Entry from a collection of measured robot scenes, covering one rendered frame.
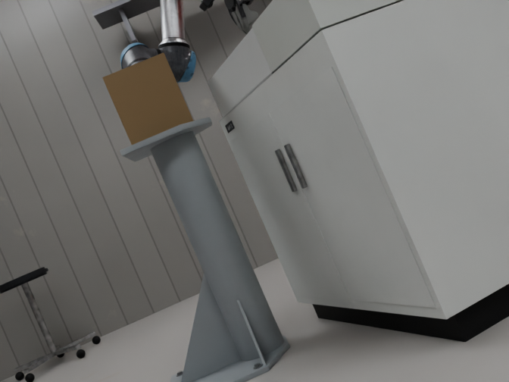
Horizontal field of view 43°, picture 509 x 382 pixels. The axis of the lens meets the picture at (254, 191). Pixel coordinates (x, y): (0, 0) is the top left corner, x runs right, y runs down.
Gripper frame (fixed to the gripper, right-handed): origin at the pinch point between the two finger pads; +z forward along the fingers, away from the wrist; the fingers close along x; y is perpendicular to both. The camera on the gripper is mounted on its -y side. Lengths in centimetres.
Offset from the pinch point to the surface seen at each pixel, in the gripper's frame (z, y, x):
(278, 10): 5.8, -4.0, -33.9
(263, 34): 7.1, -4.0, -19.8
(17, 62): -102, -44, 286
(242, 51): 5.8, -4.1, -1.4
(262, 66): 13.6, -4.0, -10.6
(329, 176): 50, -4, -23
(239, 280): 71, -26, 26
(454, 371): 99, -12, -57
